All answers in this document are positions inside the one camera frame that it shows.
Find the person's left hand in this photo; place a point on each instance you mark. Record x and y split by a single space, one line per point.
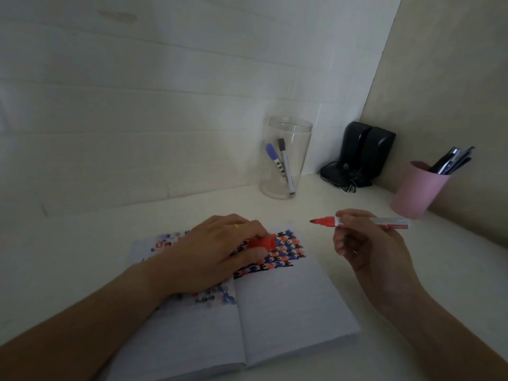
202 257

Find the person's right hand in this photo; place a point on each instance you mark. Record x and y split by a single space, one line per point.
377 261

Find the person's right thumb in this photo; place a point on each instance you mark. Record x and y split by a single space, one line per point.
355 215

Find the person's left thumb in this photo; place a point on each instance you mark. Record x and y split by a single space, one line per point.
250 258

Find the red marker cap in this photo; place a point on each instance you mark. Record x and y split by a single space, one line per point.
262 243

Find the red marker pen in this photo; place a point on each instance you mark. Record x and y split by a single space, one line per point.
383 222

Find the person's right forearm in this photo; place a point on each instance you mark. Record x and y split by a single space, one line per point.
444 341

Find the person's left forearm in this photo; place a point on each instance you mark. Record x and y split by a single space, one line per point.
79 329

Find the open notebook with coloured pattern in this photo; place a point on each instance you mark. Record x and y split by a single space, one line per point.
277 309

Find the black speaker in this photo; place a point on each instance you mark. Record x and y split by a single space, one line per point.
353 148
377 154

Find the pink cup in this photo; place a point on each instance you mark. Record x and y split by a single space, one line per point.
416 190

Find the black-capped white marker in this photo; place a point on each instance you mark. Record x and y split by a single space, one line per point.
286 166

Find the clear plastic jar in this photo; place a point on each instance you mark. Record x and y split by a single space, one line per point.
286 158

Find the blue-capped white marker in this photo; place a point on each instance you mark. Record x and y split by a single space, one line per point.
276 160

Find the black pen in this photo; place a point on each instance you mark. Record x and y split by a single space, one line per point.
443 160

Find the silver and blue pen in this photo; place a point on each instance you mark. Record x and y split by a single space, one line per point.
451 162

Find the dark blue pen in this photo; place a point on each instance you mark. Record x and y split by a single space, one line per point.
462 159

